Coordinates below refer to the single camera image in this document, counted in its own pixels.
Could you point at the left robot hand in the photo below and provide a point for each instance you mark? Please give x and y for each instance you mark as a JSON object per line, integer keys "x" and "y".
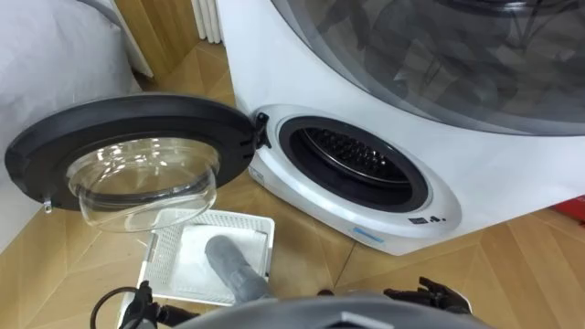
{"x": 142, "y": 308}

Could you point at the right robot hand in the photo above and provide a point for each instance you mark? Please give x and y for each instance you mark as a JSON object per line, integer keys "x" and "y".
{"x": 436, "y": 297}

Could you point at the white plastic laundry basket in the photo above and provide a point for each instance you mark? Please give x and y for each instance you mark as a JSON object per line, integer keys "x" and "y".
{"x": 166, "y": 256}

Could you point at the white folded cloth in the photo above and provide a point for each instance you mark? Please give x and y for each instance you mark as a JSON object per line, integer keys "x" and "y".
{"x": 194, "y": 265}

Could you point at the grey rolled cloth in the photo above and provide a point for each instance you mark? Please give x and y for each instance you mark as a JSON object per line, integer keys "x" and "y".
{"x": 233, "y": 269}

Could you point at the robot body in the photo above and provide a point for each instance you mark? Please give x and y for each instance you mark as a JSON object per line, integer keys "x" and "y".
{"x": 329, "y": 313}

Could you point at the red box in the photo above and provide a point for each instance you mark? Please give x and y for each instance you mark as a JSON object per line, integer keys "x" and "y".
{"x": 571, "y": 208}

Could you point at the black round washer door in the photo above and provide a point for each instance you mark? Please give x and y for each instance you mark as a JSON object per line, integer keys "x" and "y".
{"x": 41, "y": 151}

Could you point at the white washing machine tower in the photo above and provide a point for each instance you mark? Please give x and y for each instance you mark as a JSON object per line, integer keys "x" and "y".
{"x": 320, "y": 73}

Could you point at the grey bed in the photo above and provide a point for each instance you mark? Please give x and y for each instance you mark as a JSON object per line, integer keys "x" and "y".
{"x": 50, "y": 68}

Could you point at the white radiator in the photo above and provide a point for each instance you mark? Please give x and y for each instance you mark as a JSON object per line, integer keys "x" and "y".
{"x": 208, "y": 20}

